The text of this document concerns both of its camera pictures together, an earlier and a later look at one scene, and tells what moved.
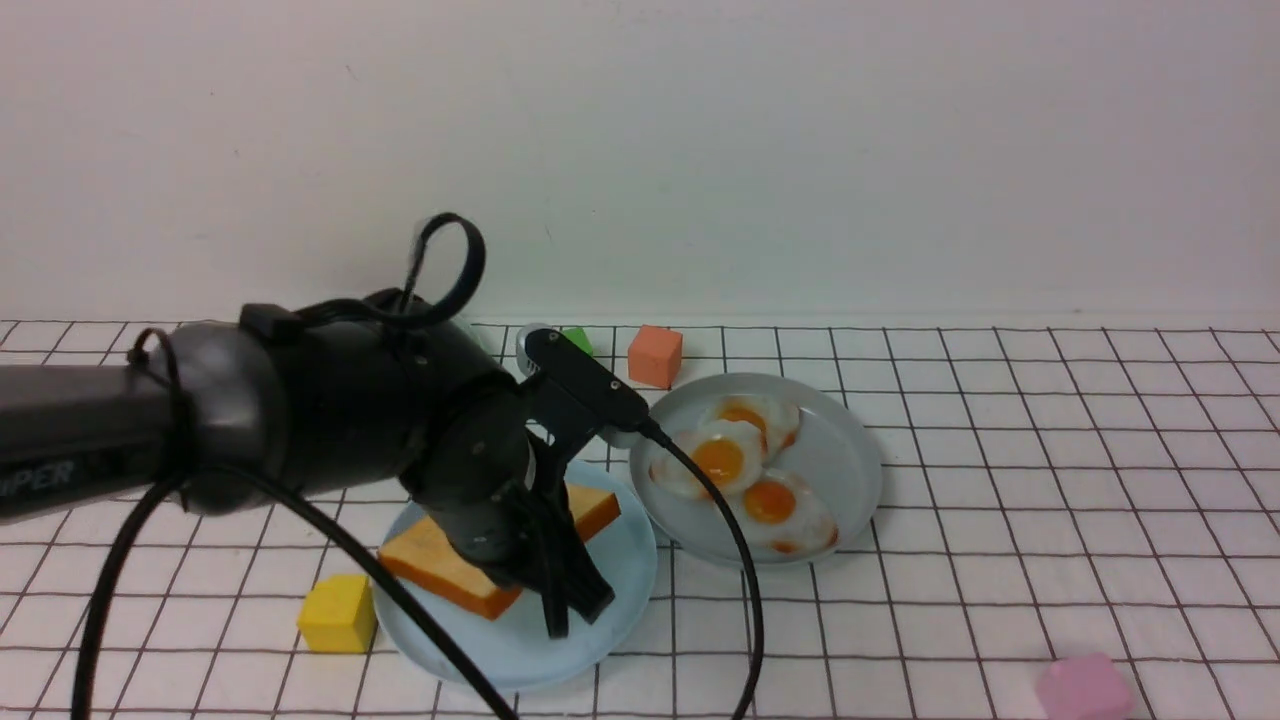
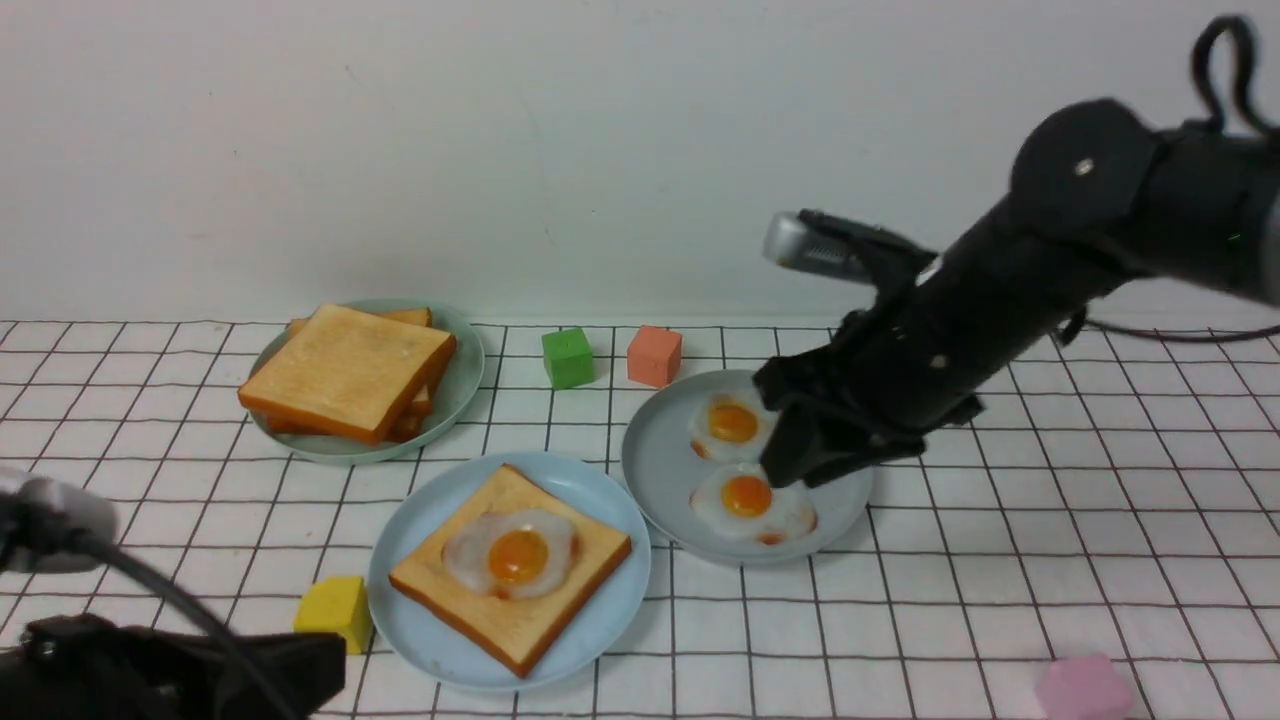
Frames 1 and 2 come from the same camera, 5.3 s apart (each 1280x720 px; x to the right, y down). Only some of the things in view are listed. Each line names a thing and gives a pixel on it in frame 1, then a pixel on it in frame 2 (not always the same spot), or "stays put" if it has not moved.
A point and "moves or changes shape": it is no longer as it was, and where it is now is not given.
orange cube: [655, 355] stays put
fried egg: [730, 452] moves or changes shape
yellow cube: [338, 615] stays put
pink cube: [1084, 687] stays put
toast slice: [422, 556] moves or changes shape
